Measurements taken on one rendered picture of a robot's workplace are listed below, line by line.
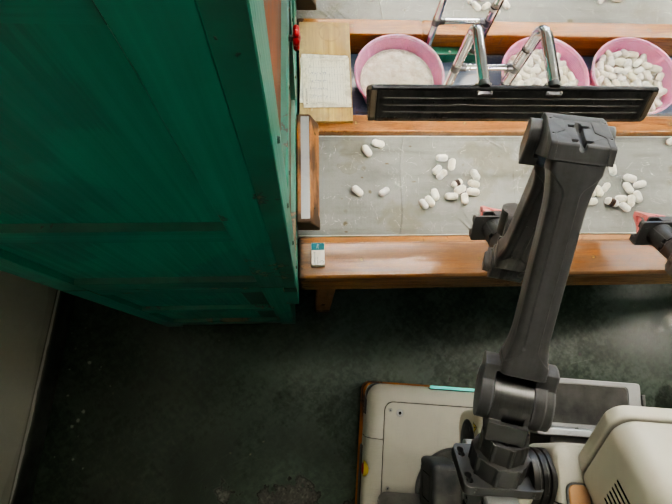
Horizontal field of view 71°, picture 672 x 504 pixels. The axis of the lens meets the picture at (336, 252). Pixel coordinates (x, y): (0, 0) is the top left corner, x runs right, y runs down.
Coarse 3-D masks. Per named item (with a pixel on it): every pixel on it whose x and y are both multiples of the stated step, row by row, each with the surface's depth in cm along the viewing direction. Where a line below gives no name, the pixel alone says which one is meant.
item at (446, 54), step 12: (444, 0) 125; (492, 12) 130; (432, 24) 135; (480, 24) 135; (432, 36) 139; (432, 48) 146; (444, 48) 147; (456, 48) 147; (444, 60) 149; (468, 60) 150
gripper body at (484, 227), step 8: (480, 216) 109; (488, 216) 109; (496, 216) 109; (480, 224) 110; (488, 224) 108; (496, 224) 107; (472, 232) 111; (480, 232) 111; (488, 232) 107; (496, 232) 105; (488, 240) 106
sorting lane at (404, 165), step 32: (320, 160) 132; (352, 160) 133; (384, 160) 133; (416, 160) 134; (448, 160) 134; (480, 160) 135; (512, 160) 135; (640, 160) 137; (320, 192) 130; (352, 192) 130; (416, 192) 131; (448, 192) 132; (480, 192) 132; (512, 192) 133; (608, 192) 134; (320, 224) 127; (352, 224) 128; (384, 224) 128; (416, 224) 129; (448, 224) 129; (608, 224) 132
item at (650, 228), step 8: (640, 224) 112; (648, 224) 111; (656, 224) 111; (664, 224) 111; (640, 232) 112; (648, 232) 112; (656, 232) 110; (664, 232) 109; (632, 240) 114; (640, 240) 113; (648, 240) 113; (656, 240) 110; (664, 240) 108; (656, 248) 110
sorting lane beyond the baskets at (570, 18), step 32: (320, 0) 146; (352, 0) 147; (384, 0) 147; (416, 0) 148; (448, 0) 148; (512, 0) 150; (544, 0) 150; (576, 0) 151; (608, 0) 152; (640, 0) 152
